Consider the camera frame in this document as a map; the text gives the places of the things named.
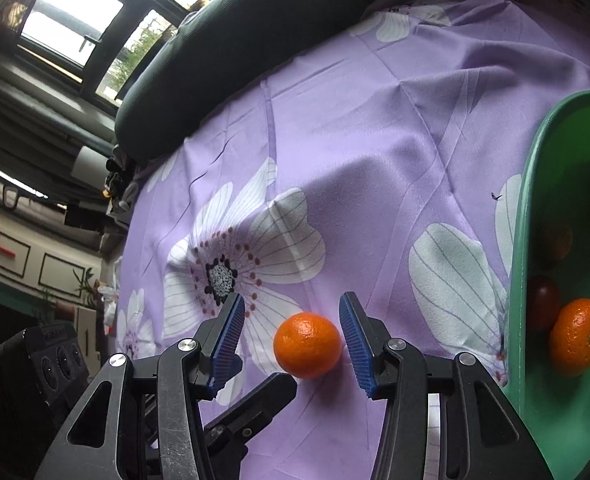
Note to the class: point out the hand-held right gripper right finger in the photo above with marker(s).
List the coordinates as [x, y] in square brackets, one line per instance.
[355, 345]

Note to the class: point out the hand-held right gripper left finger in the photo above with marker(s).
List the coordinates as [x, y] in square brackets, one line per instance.
[227, 340]

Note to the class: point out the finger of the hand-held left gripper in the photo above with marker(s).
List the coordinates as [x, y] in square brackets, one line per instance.
[260, 405]

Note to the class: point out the orange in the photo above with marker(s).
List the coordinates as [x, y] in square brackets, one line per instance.
[575, 340]
[307, 345]

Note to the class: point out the red tomato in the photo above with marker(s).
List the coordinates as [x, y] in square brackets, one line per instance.
[545, 305]

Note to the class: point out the small brown fruit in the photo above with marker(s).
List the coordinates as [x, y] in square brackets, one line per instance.
[557, 240]

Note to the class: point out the green plastic basin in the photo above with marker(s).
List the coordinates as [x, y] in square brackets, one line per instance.
[575, 125]

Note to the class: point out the potted plant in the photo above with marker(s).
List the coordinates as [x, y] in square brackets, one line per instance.
[46, 305]
[85, 287]

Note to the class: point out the white plastic bag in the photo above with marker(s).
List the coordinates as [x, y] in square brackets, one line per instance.
[109, 310]

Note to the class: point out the pile of clothes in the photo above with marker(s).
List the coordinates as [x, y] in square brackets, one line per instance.
[120, 185]

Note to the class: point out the purple floral cloth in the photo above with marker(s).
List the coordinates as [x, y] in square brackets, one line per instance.
[375, 135]

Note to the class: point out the black cushion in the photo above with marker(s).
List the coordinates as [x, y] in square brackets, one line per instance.
[250, 35]

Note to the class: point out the window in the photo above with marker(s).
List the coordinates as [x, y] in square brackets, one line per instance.
[70, 15]

